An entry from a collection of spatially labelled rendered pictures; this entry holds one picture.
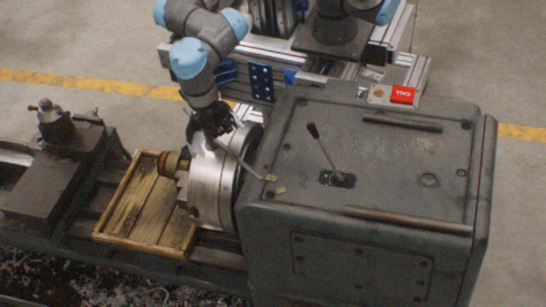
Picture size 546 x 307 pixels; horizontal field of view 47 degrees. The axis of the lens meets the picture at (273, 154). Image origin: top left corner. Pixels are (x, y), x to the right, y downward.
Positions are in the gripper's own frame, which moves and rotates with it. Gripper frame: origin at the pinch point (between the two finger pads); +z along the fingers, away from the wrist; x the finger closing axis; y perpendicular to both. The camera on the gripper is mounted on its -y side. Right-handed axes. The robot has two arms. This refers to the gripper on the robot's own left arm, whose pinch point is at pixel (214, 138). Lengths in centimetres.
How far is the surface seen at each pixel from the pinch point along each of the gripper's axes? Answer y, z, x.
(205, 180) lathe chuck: 2.2, 9.6, -7.4
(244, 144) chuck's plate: 1.2, 8.6, 6.6
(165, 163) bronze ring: -16.1, 19.2, -10.7
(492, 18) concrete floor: -60, 169, 217
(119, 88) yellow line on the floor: -169, 151, 17
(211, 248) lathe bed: 3.1, 41.4, -14.4
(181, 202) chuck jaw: -1.9, 17.9, -14.7
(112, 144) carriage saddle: -53, 44, -16
